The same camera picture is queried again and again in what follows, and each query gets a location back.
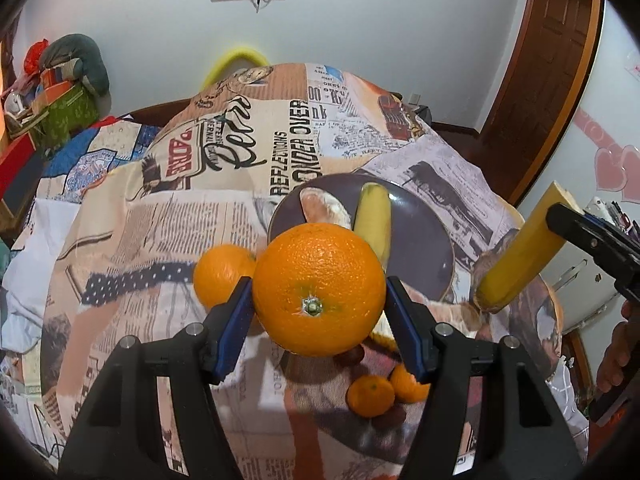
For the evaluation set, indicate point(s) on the small mandarin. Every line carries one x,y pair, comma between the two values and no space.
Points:
371,396
406,385

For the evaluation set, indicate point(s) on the white wall socket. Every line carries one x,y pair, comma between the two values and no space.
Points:
415,97

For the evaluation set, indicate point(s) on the grey plate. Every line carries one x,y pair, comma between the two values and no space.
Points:
425,245

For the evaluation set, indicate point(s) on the blue patchwork quilt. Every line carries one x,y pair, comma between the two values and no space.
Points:
80,170

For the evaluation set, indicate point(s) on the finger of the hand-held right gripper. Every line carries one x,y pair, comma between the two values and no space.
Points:
595,232

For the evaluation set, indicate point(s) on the long yellow banana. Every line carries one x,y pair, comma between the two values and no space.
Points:
525,247

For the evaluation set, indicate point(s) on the green patterned bag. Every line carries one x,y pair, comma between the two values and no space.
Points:
67,112

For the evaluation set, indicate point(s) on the newspaper print tablecloth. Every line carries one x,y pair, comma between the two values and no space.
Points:
165,260

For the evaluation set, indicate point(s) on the short yellow banana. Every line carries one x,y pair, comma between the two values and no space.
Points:
374,215

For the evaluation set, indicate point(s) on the pink heart wall stickers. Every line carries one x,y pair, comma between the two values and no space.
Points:
612,160

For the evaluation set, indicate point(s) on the orange peel piece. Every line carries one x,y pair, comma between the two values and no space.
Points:
384,334

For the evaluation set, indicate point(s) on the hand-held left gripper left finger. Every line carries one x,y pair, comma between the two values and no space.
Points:
239,317

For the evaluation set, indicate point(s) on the medium orange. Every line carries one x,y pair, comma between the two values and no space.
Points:
220,275

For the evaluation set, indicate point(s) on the brown wooden door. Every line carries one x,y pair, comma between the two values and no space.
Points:
545,85

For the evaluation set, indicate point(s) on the person's right hand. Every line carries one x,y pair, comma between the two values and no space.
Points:
617,355

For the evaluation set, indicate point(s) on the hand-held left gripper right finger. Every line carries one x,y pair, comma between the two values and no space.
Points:
403,327

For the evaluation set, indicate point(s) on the large orange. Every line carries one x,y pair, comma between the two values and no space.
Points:
317,285

